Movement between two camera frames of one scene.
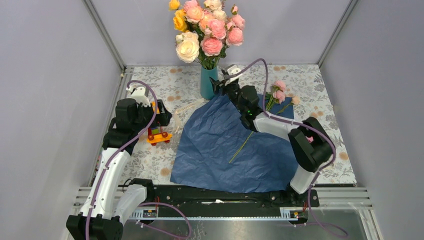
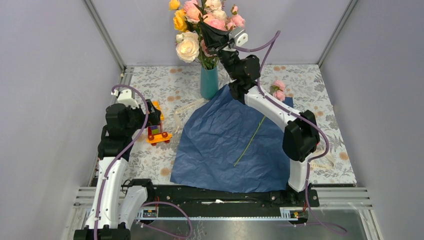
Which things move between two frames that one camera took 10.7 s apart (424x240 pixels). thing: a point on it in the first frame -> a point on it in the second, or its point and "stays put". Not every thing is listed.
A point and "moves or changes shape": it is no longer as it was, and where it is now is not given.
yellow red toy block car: (155, 135) stays put
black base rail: (171, 197) stays put
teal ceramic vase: (207, 91) stays put
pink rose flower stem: (234, 36) moves or changes shape
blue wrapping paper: (218, 151) stays put
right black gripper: (217, 87) -> (215, 40)
